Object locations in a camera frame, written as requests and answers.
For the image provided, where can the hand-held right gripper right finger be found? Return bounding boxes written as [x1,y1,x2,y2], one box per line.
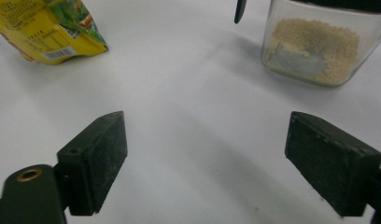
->
[285,111,381,217]

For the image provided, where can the glass jar with beige granules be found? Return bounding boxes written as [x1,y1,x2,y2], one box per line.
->
[261,0,381,88]

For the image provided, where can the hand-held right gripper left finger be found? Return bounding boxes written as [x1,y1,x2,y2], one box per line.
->
[56,110,128,217]

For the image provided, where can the black plastic handle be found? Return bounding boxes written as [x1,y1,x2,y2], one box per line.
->
[233,0,247,24]

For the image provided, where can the yellow snack bag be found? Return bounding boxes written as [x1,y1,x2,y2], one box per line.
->
[0,0,109,65]

